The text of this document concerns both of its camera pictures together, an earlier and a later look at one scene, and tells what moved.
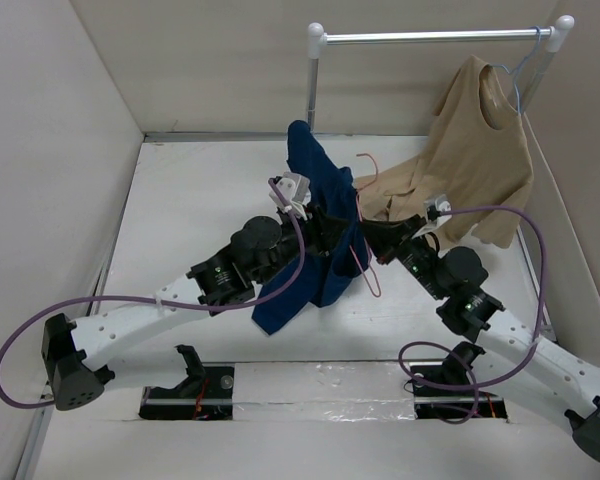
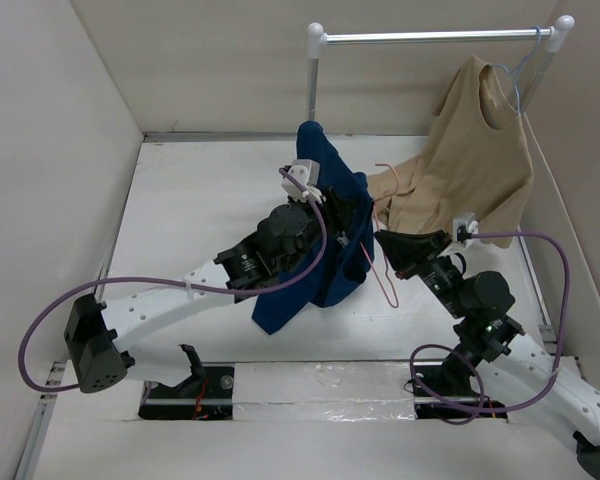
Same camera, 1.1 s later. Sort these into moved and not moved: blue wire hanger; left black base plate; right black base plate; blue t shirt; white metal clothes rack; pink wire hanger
Moved: pink wire hanger; blue t shirt
Not moved: right black base plate; white metal clothes rack; blue wire hanger; left black base plate
